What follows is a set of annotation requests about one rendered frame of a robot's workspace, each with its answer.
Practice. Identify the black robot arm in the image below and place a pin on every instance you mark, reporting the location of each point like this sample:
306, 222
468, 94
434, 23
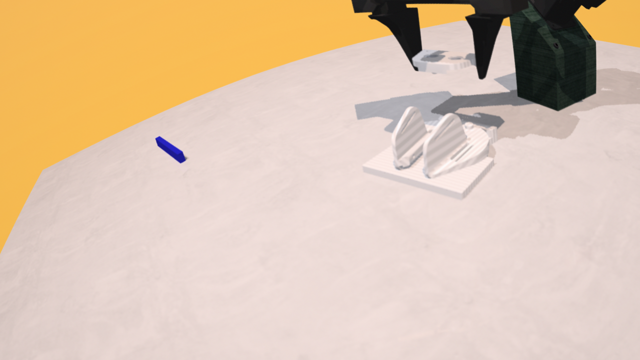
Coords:
556, 13

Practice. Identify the dark blue rectangular bar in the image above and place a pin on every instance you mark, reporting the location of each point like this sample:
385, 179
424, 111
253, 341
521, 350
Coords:
170, 149

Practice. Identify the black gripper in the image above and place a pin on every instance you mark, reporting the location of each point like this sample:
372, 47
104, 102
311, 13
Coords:
404, 23

